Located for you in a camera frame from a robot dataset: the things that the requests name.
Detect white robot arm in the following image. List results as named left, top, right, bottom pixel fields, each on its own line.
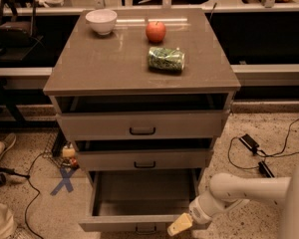
left=167, top=165, right=299, bottom=239

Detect black floor cable left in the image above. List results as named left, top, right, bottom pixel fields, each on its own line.
left=23, top=152, right=48, bottom=239

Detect black floor cable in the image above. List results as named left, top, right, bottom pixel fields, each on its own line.
left=23, top=152, right=48, bottom=239
left=227, top=110, right=299, bottom=171

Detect black power adapter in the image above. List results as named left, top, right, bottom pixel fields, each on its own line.
left=239, top=134, right=259, bottom=153

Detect black metal stand bar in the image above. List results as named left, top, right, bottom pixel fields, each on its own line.
left=258, top=161, right=275, bottom=178

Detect grey drawer cabinet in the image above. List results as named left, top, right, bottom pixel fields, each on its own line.
left=43, top=7, right=242, bottom=184

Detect red apple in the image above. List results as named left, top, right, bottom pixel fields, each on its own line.
left=146, top=21, right=166, bottom=43

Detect grey middle drawer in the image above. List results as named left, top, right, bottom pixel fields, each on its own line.
left=76, top=138, right=213, bottom=170

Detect black chair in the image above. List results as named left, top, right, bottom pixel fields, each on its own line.
left=0, top=0, right=40, bottom=62

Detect small items under cabinet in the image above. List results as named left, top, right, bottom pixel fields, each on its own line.
left=62, top=144, right=79, bottom=169

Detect green crushed soda can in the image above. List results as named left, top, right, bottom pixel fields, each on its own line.
left=148, top=47, right=185, bottom=72

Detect blue tape cross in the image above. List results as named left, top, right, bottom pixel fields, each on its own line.
left=51, top=167, right=76, bottom=196

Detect grey bottom drawer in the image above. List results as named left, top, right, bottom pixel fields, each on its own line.
left=79, top=168, right=203, bottom=234

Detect grey drawer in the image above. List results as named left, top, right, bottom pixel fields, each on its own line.
left=54, top=93, right=230, bottom=140
left=76, top=138, right=213, bottom=170
left=79, top=168, right=203, bottom=234

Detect white ceramic bowl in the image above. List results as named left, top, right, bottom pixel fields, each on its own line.
left=86, top=9, right=118, bottom=35

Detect black floor cable right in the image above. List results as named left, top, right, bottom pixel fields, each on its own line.
left=227, top=110, right=299, bottom=171

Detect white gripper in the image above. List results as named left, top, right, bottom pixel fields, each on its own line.
left=167, top=196, right=216, bottom=236

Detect grey top drawer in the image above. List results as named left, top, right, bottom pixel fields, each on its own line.
left=54, top=93, right=230, bottom=140

